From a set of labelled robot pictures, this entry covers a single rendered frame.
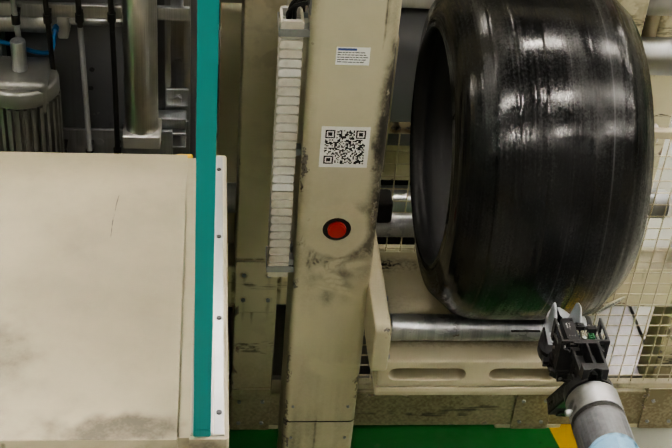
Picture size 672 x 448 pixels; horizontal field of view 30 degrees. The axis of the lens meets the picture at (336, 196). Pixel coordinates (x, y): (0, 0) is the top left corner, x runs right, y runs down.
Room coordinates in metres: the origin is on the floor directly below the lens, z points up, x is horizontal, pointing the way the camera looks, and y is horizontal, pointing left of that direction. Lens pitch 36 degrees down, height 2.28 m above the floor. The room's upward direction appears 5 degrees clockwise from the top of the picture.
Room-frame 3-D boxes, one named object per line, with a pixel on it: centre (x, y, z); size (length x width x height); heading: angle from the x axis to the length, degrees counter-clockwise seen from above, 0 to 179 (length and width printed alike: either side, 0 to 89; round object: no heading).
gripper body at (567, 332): (1.34, -0.37, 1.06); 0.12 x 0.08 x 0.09; 7
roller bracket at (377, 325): (1.70, -0.07, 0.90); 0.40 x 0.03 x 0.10; 7
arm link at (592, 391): (1.26, -0.38, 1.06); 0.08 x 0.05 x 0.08; 97
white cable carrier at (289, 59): (1.63, 0.08, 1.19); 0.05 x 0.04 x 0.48; 7
